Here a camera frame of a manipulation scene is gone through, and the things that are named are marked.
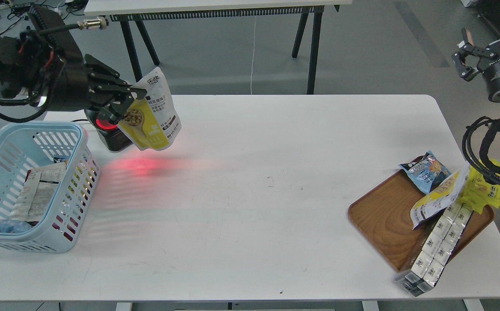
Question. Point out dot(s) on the white boxed snack multipack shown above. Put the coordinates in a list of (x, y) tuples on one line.
[(429, 256)]

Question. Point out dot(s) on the brown wooden tray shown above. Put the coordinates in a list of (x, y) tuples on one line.
[(383, 218)]

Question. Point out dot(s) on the blue bag in basket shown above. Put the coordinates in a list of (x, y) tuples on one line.
[(8, 226)]

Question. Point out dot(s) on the white snack pack in basket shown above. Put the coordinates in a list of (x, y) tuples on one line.
[(37, 192)]

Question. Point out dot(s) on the blue snack bag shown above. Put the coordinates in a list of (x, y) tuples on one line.
[(426, 173)]

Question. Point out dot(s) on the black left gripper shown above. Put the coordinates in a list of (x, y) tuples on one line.
[(58, 76)]

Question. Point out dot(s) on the yellow white snack pouch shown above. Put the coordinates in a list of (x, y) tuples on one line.
[(152, 122)]

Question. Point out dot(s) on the yellow white nut pouch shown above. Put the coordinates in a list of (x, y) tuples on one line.
[(443, 196)]

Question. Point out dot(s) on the background table with black legs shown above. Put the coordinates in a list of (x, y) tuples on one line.
[(138, 11)]

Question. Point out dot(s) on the yellow cartoon snack pack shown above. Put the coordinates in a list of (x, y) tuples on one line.
[(478, 193)]

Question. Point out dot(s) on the light blue plastic basket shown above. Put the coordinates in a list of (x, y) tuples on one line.
[(36, 144)]

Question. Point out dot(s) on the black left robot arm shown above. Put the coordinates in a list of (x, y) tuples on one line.
[(14, 102)]

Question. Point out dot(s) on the black barcode scanner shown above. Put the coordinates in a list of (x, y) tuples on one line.
[(113, 138)]

